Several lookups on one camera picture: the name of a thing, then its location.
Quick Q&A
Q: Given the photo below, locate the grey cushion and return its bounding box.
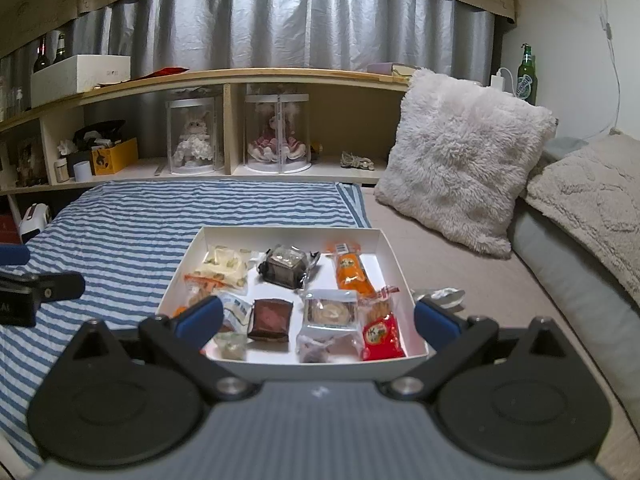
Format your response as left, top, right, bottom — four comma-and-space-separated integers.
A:
507, 135, 640, 361

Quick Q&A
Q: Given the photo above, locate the small green pastry packet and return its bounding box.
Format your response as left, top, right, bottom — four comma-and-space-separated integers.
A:
214, 332, 249, 361

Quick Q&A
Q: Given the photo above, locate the white fluffy pillow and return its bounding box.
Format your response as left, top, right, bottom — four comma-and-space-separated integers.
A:
374, 67, 558, 260

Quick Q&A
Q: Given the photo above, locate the small orange biscuit packet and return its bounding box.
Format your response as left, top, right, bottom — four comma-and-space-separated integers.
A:
172, 272, 228, 331

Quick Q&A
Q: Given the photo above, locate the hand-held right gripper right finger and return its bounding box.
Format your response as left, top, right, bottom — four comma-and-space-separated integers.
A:
389, 295, 568, 402

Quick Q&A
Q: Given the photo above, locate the grey curtain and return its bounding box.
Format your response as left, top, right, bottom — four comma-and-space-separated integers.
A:
0, 0, 496, 111

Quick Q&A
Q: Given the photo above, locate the yellow box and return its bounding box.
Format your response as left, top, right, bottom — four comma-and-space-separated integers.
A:
91, 137, 139, 176

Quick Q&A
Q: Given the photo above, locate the white bunny doll case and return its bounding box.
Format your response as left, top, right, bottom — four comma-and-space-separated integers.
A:
165, 95, 226, 175

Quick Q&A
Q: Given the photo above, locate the black bag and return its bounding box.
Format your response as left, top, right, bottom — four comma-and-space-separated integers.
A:
74, 120, 127, 150

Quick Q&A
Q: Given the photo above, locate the brown snack packet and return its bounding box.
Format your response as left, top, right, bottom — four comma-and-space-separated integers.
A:
247, 298, 294, 343

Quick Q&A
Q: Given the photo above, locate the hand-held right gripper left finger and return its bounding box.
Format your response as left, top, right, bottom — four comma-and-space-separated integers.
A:
70, 295, 255, 402

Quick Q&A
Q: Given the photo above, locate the white heater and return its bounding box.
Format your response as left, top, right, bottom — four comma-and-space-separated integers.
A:
17, 203, 53, 241

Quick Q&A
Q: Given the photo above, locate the clear plastic wrapper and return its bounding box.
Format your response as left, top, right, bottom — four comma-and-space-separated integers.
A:
413, 287, 467, 311

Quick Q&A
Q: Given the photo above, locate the brown beer bottle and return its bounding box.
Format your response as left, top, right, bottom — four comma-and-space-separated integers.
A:
33, 35, 52, 73

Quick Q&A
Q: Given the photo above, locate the wooden shelf unit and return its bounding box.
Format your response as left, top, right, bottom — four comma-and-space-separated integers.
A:
0, 67, 416, 196

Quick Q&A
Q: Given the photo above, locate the white charger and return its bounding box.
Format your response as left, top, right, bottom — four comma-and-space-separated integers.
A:
490, 67, 517, 97

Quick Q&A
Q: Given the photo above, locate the thin wall cable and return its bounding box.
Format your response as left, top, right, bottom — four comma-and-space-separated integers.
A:
585, 0, 626, 136

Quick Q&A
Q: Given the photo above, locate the swirl roll cake packet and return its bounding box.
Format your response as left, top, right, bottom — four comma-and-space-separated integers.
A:
299, 290, 362, 341

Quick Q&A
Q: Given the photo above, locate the beige knitted pillow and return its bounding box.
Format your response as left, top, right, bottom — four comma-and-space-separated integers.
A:
525, 132, 640, 306

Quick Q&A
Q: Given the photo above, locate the white blue snack packet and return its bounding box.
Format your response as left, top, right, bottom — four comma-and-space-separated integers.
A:
220, 292, 255, 333

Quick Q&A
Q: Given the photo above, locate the blue white striped blanket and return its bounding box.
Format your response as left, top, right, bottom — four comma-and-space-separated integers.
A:
0, 182, 372, 471

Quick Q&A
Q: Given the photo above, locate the dark brownie snack packet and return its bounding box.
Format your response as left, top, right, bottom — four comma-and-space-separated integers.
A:
257, 244, 321, 291

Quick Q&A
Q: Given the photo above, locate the red biscuit packet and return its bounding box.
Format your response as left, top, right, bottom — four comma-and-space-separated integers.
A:
357, 285, 406, 362

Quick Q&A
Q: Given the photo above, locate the translucent silver pastry packet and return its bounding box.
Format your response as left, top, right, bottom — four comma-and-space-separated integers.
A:
296, 335, 362, 364

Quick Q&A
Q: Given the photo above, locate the purple flat box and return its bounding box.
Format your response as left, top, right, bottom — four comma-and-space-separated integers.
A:
367, 61, 418, 80

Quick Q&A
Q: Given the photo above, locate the small grey figurine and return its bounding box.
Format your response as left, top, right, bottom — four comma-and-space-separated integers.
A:
340, 152, 376, 171

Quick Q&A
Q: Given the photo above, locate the long orange snack packet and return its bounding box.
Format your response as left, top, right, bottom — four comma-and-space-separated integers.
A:
326, 241, 377, 297

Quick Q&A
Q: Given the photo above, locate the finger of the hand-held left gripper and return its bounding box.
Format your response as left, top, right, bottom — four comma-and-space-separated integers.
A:
0, 270, 87, 305
0, 244, 31, 267

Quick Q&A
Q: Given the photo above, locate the white cardboard tray box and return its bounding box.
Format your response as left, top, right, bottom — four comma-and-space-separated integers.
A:
156, 226, 431, 383

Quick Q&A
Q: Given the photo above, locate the dark picture frame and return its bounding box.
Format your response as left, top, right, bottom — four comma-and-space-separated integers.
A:
15, 135, 48, 186

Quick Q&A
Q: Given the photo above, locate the white storage box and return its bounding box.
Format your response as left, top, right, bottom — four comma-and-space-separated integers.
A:
30, 54, 132, 110

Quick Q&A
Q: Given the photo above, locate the pink doll case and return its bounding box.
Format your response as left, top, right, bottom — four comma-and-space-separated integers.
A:
244, 92, 313, 173

